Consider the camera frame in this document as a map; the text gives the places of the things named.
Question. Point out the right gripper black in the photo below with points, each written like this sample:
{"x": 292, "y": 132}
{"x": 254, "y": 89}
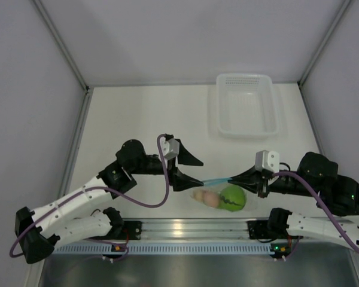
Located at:
{"x": 252, "y": 180}

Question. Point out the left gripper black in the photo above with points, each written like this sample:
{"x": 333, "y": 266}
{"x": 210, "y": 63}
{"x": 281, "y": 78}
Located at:
{"x": 179, "y": 180}

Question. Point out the green fake melon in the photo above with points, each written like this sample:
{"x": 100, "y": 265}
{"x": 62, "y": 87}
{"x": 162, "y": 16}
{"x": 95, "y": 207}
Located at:
{"x": 232, "y": 198}

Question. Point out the beige fake garlic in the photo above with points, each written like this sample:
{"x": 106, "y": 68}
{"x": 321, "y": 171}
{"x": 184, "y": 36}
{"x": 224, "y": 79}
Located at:
{"x": 198, "y": 195}

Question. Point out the clear zip top bag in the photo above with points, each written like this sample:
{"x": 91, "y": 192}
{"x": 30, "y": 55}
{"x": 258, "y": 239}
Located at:
{"x": 218, "y": 194}

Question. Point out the pink fake egg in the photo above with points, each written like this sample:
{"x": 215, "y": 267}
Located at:
{"x": 211, "y": 199}

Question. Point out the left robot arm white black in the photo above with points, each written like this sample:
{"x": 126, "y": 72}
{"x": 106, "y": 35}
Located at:
{"x": 75, "y": 217}

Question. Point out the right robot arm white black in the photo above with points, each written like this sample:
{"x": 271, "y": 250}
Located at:
{"x": 316, "y": 177}

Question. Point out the white plastic basket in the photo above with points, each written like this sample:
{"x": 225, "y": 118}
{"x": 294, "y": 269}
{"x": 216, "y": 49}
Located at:
{"x": 246, "y": 106}

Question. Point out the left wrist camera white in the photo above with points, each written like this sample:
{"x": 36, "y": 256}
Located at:
{"x": 171, "y": 149}

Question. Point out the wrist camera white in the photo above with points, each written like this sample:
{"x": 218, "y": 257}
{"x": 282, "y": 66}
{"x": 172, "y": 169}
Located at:
{"x": 171, "y": 149}
{"x": 267, "y": 161}

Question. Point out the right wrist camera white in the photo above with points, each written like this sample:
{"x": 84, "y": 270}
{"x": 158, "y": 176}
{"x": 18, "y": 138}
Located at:
{"x": 267, "y": 161}

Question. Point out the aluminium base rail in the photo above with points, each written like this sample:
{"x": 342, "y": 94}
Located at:
{"x": 185, "y": 229}

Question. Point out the white slotted cable duct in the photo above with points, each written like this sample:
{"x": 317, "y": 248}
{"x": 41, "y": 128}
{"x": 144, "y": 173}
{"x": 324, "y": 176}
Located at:
{"x": 144, "y": 248}

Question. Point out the left aluminium frame post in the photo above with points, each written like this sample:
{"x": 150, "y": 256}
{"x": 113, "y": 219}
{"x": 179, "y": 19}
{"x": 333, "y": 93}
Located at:
{"x": 57, "y": 38}

